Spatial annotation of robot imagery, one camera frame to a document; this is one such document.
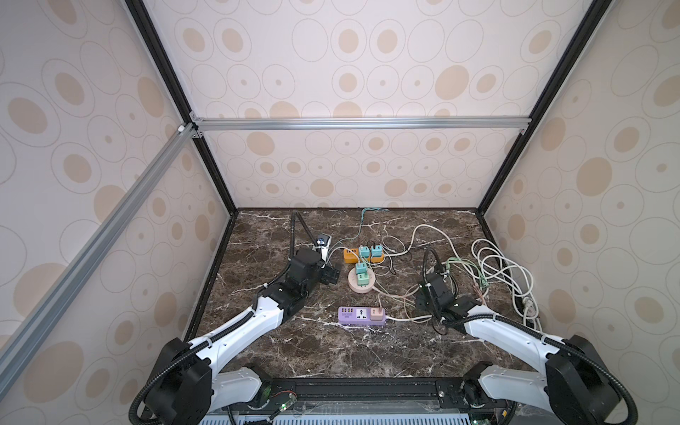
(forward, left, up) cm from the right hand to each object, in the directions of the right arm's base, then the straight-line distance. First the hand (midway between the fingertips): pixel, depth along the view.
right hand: (424, 293), depth 89 cm
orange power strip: (+10, +24, +8) cm, 27 cm away
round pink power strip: (+6, +24, -2) cm, 25 cm away
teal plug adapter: (+16, +15, +2) cm, 22 cm away
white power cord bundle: (+13, -33, -6) cm, 36 cm away
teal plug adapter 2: (+16, +19, +2) cm, 25 cm away
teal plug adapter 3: (+5, +20, +3) cm, 21 cm away
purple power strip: (-7, +21, -2) cm, 22 cm away
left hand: (+6, +30, +16) cm, 34 cm away
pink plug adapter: (-8, +17, +2) cm, 19 cm away
